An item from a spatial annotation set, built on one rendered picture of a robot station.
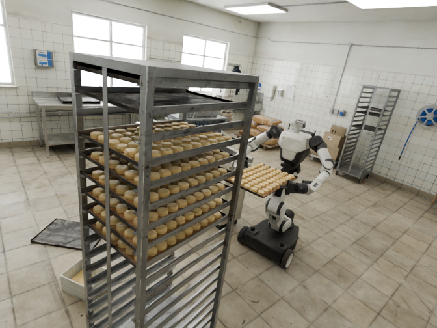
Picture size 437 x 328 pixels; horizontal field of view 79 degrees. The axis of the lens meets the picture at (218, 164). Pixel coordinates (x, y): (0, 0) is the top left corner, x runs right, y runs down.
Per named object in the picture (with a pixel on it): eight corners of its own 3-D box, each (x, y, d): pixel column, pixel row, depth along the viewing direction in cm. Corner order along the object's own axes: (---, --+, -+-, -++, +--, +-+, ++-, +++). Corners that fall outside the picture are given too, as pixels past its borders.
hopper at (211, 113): (174, 114, 334) (175, 102, 329) (209, 113, 369) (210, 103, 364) (186, 119, 314) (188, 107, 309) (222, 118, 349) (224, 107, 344)
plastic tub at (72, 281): (60, 290, 213) (58, 274, 207) (82, 273, 232) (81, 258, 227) (90, 305, 205) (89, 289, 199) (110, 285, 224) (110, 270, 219)
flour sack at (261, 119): (249, 120, 695) (250, 114, 689) (259, 120, 725) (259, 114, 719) (272, 127, 651) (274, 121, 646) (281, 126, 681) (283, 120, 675)
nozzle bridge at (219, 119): (166, 140, 343) (167, 113, 331) (210, 136, 388) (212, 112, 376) (179, 148, 320) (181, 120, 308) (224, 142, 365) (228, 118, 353)
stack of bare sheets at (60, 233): (110, 228, 295) (109, 225, 294) (91, 251, 257) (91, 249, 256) (56, 220, 295) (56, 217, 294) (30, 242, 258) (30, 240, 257)
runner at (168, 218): (231, 187, 149) (231, 182, 148) (235, 189, 147) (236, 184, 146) (132, 233, 100) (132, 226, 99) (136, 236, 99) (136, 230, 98)
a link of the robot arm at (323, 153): (333, 175, 229) (324, 154, 242) (339, 167, 219) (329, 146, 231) (320, 177, 229) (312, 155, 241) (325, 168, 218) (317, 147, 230)
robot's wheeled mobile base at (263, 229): (266, 222, 343) (272, 199, 332) (305, 241, 315) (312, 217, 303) (239, 243, 295) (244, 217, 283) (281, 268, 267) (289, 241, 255)
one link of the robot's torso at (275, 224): (273, 218, 309) (270, 194, 275) (289, 226, 298) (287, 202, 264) (266, 229, 302) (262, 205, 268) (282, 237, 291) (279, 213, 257)
